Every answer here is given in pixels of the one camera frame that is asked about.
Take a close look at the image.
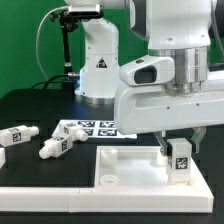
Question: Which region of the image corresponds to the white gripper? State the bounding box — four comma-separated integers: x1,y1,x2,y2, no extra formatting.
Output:
114,55,224,156

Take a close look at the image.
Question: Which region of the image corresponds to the white square tabletop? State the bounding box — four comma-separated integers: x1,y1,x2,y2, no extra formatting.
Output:
93,145,201,188

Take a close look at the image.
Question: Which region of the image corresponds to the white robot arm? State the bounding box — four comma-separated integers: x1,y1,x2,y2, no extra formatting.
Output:
65,0,224,134

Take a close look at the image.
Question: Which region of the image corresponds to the white L-shaped fence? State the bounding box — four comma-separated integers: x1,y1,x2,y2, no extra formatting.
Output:
0,165,214,213

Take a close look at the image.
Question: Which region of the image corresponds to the paper sheet with markers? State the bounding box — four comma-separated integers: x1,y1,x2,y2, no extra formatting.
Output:
53,120,137,139

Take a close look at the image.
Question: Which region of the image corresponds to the white block at left edge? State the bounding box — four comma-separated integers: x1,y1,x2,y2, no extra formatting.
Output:
0,148,6,169

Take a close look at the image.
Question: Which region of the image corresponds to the black cable at base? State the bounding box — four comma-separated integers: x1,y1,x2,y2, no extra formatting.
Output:
31,74,80,90

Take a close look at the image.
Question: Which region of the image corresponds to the black camera on stand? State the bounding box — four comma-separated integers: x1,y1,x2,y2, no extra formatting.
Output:
44,5,103,89

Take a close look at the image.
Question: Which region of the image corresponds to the white cable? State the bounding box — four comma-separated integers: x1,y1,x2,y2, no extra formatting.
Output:
35,5,70,82

